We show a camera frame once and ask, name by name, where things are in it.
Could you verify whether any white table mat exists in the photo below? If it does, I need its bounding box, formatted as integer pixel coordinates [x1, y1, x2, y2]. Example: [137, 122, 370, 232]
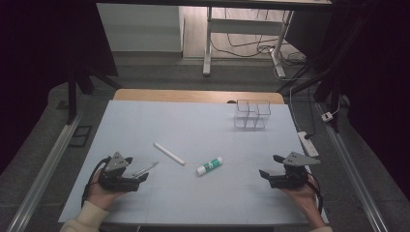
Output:
[57, 100, 330, 226]

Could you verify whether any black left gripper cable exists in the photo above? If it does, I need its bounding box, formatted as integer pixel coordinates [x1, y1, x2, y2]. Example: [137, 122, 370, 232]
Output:
[80, 156, 112, 209]

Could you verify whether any small white adapter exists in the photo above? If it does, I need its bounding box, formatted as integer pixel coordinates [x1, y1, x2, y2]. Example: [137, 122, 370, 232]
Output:
[320, 110, 335, 123]

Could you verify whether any white green glue stick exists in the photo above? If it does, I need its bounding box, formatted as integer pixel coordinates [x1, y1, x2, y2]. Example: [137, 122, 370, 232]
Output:
[195, 156, 224, 177]

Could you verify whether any person's right hand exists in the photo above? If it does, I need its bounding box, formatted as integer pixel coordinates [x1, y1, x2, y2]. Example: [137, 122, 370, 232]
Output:
[279, 173, 327, 228]

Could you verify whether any black power cable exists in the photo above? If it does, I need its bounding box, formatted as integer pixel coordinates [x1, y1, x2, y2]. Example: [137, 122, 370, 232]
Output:
[303, 86, 319, 141]

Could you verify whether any aluminium floor rail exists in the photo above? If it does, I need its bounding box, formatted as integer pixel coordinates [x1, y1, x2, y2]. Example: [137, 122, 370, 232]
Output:
[314, 101, 390, 232]
[5, 108, 84, 232]

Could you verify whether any white power strip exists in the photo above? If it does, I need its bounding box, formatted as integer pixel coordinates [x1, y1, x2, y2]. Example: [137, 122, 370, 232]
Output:
[296, 130, 320, 159]

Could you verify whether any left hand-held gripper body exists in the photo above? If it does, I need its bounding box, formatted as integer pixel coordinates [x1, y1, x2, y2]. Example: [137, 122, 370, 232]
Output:
[98, 152, 141, 193]

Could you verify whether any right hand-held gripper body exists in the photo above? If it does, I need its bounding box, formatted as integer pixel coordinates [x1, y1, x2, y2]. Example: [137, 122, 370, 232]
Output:
[269, 151, 322, 189]

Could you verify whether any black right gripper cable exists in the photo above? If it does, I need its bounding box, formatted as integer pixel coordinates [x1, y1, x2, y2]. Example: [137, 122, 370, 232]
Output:
[305, 173, 325, 217]

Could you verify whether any clear acrylic pen holder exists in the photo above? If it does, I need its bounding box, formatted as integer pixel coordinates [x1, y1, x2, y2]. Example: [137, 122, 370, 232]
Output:
[232, 99, 273, 131]

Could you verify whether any white pen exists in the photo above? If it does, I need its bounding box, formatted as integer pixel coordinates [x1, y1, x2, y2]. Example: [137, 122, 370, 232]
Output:
[153, 141, 188, 167]

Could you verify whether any dark curtain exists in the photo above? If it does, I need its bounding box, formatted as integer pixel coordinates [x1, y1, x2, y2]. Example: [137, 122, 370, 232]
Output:
[322, 0, 410, 202]
[0, 0, 119, 177]

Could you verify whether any black stand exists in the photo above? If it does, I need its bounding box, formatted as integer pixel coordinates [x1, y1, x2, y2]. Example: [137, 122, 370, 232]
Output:
[276, 13, 372, 133]
[65, 63, 124, 126]

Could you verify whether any white cabinet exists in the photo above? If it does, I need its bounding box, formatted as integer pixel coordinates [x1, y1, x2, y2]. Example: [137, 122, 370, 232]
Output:
[96, 2, 185, 53]

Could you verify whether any person's left hand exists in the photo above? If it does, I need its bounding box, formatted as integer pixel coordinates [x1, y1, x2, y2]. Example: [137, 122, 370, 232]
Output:
[85, 167, 129, 212]

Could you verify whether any white desk frame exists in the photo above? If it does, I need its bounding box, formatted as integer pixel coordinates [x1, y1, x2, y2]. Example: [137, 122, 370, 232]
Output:
[201, 6, 295, 78]

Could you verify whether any clear grey pen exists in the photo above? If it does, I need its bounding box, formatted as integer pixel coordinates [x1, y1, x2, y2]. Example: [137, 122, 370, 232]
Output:
[131, 160, 160, 179]

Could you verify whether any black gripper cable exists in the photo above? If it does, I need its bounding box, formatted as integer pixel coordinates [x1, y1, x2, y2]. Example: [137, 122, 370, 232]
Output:
[305, 173, 325, 217]
[80, 156, 112, 209]

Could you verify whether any tangle of floor cables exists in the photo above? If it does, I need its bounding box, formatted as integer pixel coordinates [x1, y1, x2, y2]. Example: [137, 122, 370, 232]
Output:
[210, 8, 308, 82]

